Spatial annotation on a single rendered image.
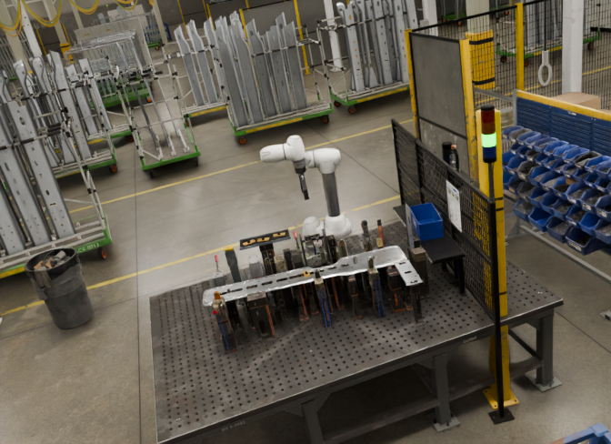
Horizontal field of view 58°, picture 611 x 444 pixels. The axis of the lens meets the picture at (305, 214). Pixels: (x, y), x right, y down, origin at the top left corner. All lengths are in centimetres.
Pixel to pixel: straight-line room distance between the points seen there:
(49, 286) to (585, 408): 458
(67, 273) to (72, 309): 40
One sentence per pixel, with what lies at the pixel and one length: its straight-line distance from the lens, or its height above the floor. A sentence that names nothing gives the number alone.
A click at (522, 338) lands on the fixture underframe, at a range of 427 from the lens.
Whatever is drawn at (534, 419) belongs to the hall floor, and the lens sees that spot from 405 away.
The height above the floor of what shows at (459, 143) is 96.
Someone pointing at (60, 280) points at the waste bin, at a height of 56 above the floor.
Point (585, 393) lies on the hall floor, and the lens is 426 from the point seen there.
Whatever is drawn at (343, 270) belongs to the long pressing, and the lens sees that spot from 370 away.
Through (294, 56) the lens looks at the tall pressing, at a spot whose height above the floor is 127.
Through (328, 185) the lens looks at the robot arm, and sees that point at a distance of 423.
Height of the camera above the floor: 289
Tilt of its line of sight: 24 degrees down
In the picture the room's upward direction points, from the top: 11 degrees counter-clockwise
